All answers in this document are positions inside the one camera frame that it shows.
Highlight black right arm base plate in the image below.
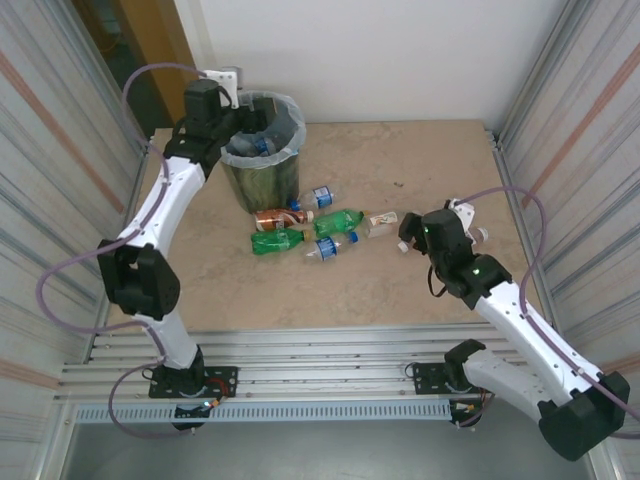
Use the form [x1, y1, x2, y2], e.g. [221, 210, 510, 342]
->
[412, 362, 484, 396]

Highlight green bottle blue cap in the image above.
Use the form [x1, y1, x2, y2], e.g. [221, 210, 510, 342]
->
[249, 227, 311, 256]

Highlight clear bottle blue label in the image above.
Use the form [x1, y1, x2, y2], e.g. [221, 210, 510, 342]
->
[303, 230, 361, 264]
[288, 184, 337, 211]

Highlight clear tea bottle white label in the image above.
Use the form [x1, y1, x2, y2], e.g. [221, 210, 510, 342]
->
[366, 209, 407, 240]

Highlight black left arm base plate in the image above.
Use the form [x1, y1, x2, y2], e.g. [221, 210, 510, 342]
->
[148, 364, 239, 400]

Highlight aluminium frame rails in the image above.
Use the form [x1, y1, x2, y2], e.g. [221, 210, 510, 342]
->
[54, 322, 609, 406]

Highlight green bottle yellow cap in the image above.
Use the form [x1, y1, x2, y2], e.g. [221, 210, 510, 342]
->
[312, 208, 370, 239]

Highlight brown wooden door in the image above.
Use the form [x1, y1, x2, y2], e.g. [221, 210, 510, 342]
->
[74, 0, 221, 141]

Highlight grey slotted cable duct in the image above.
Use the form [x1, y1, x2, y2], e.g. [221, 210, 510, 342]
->
[73, 402, 454, 425]

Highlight white plastic bin liner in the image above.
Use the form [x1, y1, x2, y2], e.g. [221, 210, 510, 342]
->
[219, 89, 307, 171]

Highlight dark green waste bin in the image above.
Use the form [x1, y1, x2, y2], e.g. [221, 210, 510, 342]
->
[219, 89, 307, 215]

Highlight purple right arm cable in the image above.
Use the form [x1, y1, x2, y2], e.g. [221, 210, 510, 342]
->
[457, 185, 640, 441]

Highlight brown bottle white cap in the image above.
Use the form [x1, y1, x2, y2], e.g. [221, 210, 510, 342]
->
[254, 207, 316, 234]

